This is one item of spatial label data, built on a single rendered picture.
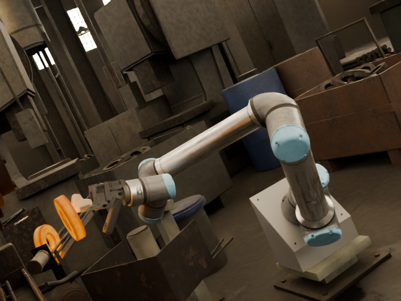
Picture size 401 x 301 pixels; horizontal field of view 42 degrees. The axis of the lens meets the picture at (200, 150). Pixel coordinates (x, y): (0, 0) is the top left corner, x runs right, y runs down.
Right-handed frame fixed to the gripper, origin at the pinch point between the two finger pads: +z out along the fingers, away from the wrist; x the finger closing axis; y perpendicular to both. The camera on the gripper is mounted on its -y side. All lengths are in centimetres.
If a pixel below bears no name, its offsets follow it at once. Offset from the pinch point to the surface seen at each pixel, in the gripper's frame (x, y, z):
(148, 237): -71, -24, -47
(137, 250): -73, -29, -40
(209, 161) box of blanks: -228, 3, -157
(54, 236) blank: -59, -13, -2
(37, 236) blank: -51, -11, 5
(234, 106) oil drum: -268, 50, -212
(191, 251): 46, -13, -22
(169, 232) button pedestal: -76, -25, -59
